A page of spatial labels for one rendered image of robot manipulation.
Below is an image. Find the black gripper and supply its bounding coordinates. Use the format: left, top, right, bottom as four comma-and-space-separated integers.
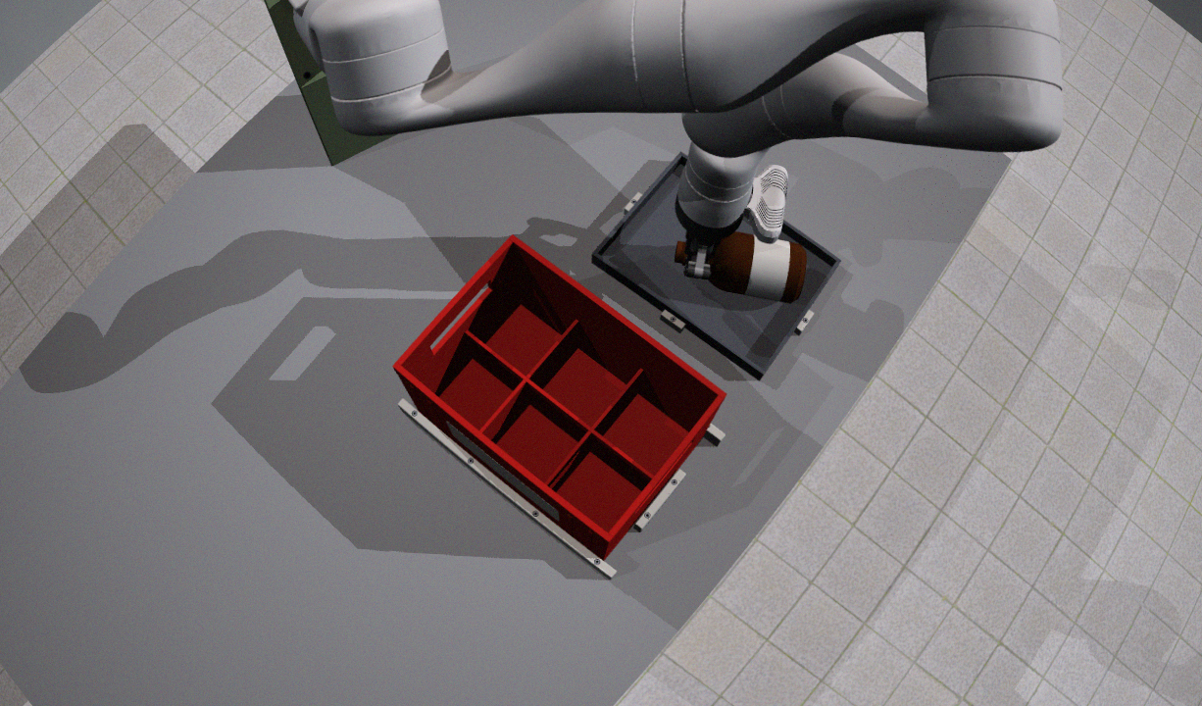
676, 196, 743, 279

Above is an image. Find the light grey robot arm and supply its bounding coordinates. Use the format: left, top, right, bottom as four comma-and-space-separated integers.
288, 0, 1063, 244

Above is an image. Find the red crate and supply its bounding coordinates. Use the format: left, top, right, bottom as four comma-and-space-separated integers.
392, 235, 726, 560

